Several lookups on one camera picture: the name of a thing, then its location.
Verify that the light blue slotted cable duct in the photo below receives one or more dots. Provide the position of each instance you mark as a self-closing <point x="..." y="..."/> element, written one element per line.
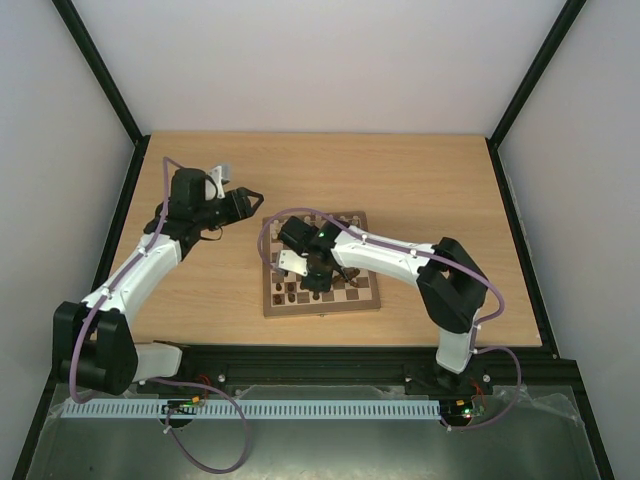
<point x="256" y="409"/>

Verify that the black frame post left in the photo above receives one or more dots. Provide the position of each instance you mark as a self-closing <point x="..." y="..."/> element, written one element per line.
<point x="76" y="27"/>

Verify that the row of light chess pieces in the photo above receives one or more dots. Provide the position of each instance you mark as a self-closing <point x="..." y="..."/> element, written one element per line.
<point x="356" y="218"/>

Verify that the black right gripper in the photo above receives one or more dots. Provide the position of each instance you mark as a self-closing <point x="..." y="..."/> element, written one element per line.
<point x="316" y="279"/>

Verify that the black frame post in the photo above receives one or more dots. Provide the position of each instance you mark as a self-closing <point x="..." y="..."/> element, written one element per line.
<point x="76" y="27"/>
<point x="545" y="54"/>

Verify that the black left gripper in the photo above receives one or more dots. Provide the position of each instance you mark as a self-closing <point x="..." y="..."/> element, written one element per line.
<point x="241" y="207"/>

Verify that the black frame post right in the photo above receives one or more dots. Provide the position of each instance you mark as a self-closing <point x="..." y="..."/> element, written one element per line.
<point x="545" y="54"/>

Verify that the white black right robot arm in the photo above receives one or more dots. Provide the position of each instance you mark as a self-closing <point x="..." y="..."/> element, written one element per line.
<point x="452" y="287"/>

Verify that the wooden chess board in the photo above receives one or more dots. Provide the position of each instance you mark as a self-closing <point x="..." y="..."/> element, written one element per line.
<point x="349" y="299"/>

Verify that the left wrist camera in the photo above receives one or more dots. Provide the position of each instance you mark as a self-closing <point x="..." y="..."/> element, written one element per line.
<point x="215" y="180"/>

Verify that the pile of dark chess pieces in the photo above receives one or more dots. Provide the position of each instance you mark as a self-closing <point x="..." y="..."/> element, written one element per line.
<point x="347" y="276"/>

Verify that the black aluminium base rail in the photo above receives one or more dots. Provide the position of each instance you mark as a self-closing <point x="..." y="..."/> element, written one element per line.
<point x="413" y="367"/>

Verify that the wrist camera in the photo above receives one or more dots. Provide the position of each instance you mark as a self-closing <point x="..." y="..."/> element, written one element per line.
<point x="215" y="180"/>
<point x="291" y="262"/>

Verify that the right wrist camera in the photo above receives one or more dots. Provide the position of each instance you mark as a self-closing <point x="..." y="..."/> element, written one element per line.
<point x="291" y="262"/>

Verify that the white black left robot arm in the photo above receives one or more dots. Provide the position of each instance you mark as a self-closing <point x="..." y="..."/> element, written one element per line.
<point x="93" y="347"/>

